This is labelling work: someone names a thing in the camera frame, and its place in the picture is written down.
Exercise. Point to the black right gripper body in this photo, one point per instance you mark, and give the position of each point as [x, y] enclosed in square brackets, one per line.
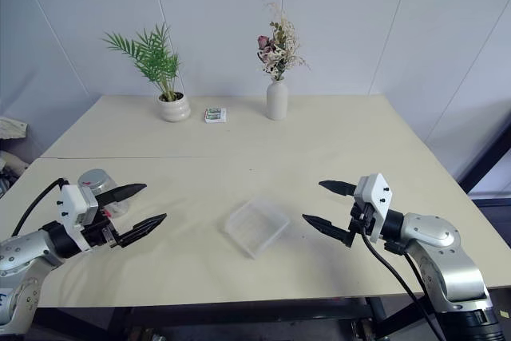
[358, 217]

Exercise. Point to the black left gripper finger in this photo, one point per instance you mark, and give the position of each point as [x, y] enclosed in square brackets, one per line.
[121, 193]
[141, 230]

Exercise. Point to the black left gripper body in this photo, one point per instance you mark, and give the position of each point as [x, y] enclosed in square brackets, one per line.
[96, 234]

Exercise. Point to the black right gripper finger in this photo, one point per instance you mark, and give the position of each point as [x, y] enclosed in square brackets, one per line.
[327, 227]
[339, 188]

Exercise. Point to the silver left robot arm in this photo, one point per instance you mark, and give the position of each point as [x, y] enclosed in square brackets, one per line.
[16, 253]

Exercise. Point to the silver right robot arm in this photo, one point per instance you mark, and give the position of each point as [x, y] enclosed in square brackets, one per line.
[439, 233]

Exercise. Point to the clear plastic tube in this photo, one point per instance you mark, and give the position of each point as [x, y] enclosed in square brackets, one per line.
[108, 180]

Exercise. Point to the clear plastic container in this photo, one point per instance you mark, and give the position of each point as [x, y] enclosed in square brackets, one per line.
[255, 226]

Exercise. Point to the white ribbed plant pot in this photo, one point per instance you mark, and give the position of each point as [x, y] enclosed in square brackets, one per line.
[173, 111]

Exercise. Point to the white ceramic vase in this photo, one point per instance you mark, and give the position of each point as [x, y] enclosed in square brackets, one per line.
[276, 101]

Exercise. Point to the white bundled clutter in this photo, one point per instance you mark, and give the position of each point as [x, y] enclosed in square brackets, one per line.
[10, 169]

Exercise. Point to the small white green box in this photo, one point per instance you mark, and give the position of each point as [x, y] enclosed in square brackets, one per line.
[215, 115]

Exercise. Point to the grey crumpled cloth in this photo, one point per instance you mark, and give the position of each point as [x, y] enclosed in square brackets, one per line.
[12, 127]

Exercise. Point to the green palm plant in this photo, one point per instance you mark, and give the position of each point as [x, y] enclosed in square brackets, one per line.
[157, 61]

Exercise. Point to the dried flower bouquet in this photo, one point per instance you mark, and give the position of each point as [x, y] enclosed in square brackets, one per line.
[279, 49]

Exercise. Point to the yellow tag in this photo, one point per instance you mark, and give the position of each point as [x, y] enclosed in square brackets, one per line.
[506, 313]

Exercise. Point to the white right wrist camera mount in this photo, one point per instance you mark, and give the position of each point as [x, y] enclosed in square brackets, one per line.
[375, 193]

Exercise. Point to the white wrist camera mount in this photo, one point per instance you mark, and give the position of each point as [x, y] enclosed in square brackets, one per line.
[72, 201]
[375, 193]

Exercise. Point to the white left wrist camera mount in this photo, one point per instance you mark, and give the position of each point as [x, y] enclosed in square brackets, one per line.
[72, 201]

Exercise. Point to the black table frame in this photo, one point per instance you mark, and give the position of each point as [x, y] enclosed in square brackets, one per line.
[239, 313]

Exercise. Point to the black metal post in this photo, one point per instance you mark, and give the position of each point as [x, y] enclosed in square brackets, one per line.
[495, 149]

